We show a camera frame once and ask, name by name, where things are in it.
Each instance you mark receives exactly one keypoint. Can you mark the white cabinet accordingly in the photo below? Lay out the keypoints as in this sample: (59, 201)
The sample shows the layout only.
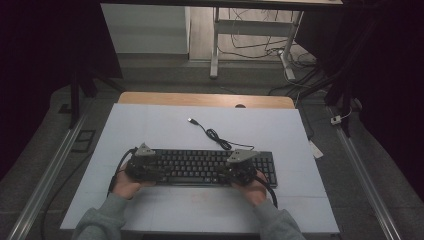
(146, 30)

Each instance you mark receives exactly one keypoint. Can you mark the white table mat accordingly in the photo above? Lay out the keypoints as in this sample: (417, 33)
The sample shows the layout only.
(166, 126)

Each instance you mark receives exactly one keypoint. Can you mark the person's left hand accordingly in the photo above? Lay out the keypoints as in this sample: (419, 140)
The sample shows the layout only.
(125, 189)

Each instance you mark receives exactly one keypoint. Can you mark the person's right hand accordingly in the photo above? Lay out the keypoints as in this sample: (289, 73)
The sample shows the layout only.
(255, 193)

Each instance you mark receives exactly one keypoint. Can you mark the small white adapter box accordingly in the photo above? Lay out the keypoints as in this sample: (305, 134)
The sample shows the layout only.
(336, 120)

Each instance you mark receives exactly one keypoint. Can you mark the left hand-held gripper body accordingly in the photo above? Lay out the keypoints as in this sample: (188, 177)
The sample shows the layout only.
(140, 166)

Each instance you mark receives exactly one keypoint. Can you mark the white paper tag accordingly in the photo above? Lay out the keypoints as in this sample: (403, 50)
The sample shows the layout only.
(316, 150)

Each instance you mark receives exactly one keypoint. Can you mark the wooden table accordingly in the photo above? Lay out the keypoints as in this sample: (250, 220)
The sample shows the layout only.
(200, 99)

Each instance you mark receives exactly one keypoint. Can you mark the black metal stand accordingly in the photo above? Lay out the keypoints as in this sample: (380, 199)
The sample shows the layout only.
(75, 100)
(346, 93)

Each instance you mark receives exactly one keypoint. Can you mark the aluminium rail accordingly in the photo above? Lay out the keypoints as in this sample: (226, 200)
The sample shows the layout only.
(50, 180)
(363, 176)

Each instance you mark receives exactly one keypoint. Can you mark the dark curtain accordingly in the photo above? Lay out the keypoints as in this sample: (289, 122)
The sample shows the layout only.
(393, 83)
(40, 50)

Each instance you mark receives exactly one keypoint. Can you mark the white-framed background desk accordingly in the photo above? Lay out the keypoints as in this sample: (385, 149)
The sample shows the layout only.
(253, 27)

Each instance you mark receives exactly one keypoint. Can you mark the black floor frame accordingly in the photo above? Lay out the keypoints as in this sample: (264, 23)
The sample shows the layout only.
(77, 141)

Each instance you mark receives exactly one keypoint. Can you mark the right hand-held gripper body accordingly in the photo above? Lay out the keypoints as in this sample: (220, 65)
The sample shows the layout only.
(241, 173)

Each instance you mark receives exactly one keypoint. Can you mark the black keyboard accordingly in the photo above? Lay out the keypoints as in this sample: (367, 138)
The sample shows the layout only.
(196, 166)

